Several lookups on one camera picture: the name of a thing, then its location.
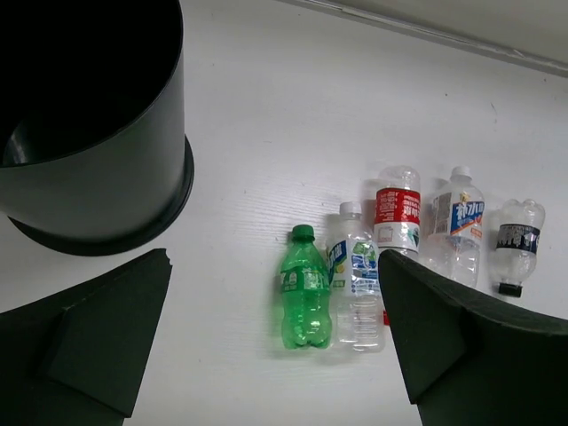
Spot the clear bottle red label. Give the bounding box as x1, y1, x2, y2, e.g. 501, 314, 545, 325
374, 165, 421, 261

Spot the green plastic soda bottle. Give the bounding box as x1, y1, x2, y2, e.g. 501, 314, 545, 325
280, 225, 333, 350

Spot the black plastic bin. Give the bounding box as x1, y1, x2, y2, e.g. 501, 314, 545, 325
1, 1, 194, 256

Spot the clear bottle blue orange label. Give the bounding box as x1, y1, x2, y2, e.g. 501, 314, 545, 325
425, 166, 485, 288

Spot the small clear bottle black label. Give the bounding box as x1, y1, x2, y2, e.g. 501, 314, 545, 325
489, 199, 546, 298

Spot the clear bottle blue green label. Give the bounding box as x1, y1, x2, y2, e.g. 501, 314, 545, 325
326, 201, 384, 353

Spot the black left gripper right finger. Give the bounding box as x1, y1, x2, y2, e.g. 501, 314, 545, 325
379, 249, 567, 425

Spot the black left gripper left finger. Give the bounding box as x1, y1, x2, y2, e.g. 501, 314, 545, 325
1, 248, 171, 425

